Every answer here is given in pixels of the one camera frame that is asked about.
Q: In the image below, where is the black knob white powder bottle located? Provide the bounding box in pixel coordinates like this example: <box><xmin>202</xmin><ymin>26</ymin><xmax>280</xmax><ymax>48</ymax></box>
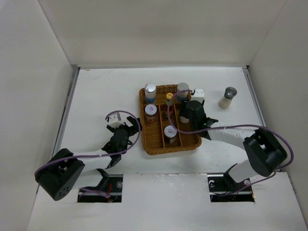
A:
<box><xmin>180</xmin><ymin>116</ymin><xmax>190</xmax><ymax>124</ymax></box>

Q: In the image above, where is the tall blue label jar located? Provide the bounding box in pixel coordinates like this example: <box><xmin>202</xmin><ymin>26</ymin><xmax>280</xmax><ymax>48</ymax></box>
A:
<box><xmin>177</xmin><ymin>82</ymin><xmax>190</xmax><ymax>102</ymax></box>

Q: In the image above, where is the dark paste jar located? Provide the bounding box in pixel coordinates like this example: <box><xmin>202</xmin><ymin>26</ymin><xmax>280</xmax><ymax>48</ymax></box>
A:
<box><xmin>164</xmin><ymin>125</ymin><xmax>177</xmax><ymax>144</ymax></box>
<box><xmin>144</xmin><ymin>104</ymin><xmax>157</xmax><ymax>123</ymax></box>

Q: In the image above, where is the red sauce bottle yellow cap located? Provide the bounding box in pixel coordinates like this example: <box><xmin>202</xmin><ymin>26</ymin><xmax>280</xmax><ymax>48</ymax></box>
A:
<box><xmin>164</xmin><ymin>92</ymin><xmax>174</xmax><ymax>118</ymax></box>

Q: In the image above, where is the dark cap salt shaker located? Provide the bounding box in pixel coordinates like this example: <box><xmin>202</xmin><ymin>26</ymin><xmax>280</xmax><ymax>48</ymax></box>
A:
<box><xmin>218</xmin><ymin>87</ymin><xmax>237</xmax><ymax>109</ymax></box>

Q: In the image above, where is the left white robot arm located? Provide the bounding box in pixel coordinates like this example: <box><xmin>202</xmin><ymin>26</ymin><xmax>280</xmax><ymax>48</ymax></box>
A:
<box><xmin>34</xmin><ymin>111</ymin><xmax>142</xmax><ymax>201</ymax></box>

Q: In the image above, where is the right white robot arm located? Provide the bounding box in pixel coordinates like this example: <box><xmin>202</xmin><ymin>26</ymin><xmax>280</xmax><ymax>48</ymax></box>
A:
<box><xmin>179</xmin><ymin>100</ymin><xmax>287</xmax><ymax>191</ymax></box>

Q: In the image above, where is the brown wicker divided tray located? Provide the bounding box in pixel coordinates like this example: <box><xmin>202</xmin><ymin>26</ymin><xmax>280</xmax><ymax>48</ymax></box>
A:
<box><xmin>139</xmin><ymin>84</ymin><xmax>202</xmax><ymax>155</ymax></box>

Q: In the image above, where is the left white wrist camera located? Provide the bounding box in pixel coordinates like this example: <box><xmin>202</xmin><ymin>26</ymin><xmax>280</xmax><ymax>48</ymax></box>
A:
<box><xmin>106</xmin><ymin>113</ymin><xmax>125</xmax><ymax>128</ymax></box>

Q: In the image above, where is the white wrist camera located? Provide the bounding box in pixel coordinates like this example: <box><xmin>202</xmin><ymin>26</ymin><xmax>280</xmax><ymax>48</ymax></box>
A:
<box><xmin>106</xmin><ymin>113</ymin><xmax>125</xmax><ymax>128</ymax></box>
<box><xmin>191</xmin><ymin>88</ymin><xmax>205</xmax><ymax>103</ymax></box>

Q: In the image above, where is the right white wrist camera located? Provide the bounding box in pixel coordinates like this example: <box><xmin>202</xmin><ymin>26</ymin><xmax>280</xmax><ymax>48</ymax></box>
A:
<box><xmin>191</xmin><ymin>88</ymin><xmax>205</xmax><ymax>103</ymax></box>

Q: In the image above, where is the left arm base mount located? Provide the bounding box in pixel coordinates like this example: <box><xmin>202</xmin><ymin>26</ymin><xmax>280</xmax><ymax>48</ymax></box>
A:
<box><xmin>77</xmin><ymin>169</ymin><xmax>124</xmax><ymax>203</ymax></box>

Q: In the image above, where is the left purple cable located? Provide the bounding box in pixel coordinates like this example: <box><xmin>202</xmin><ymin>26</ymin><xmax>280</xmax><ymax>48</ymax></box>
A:
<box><xmin>34</xmin><ymin>110</ymin><xmax>142</xmax><ymax>198</ymax></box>

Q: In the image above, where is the purple cable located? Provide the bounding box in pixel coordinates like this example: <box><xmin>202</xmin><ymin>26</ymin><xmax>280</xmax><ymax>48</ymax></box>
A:
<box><xmin>167</xmin><ymin>89</ymin><xmax>295</xmax><ymax>197</ymax></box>
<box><xmin>34</xmin><ymin>110</ymin><xmax>142</xmax><ymax>198</ymax></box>

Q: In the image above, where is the left aluminium table rail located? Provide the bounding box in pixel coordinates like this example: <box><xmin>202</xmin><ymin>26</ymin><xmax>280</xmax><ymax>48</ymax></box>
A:
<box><xmin>48</xmin><ymin>64</ymin><xmax>80</xmax><ymax>161</ymax></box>

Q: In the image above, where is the aluminium table rail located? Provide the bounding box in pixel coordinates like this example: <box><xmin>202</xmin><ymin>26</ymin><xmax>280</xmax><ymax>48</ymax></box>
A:
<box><xmin>48</xmin><ymin>64</ymin><xmax>80</xmax><ymax>161</ymax></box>
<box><xmin>242</xmin><ymin>66</ymin><xmax>266</xmax><ymax>127</ymax></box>

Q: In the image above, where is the right aluminium table rail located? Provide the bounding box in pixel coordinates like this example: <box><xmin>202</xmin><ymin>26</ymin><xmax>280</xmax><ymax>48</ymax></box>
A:
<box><xmin>242</xmin><ymin>66</ymin><xmax>266</xmax><ymax>127</ymax></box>

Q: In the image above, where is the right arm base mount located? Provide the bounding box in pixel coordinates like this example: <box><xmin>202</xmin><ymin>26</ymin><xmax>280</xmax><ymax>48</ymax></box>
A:
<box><xmin>207</xmin><ymin>173</ymin><xmax>255</xmax><ymax>203</ymax></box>

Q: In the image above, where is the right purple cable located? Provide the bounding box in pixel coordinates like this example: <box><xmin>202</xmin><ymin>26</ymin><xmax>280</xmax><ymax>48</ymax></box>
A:
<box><xmin>167</xmin><ymin>89</ymin><xmax>295</xmax><ymax>197</ymax></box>

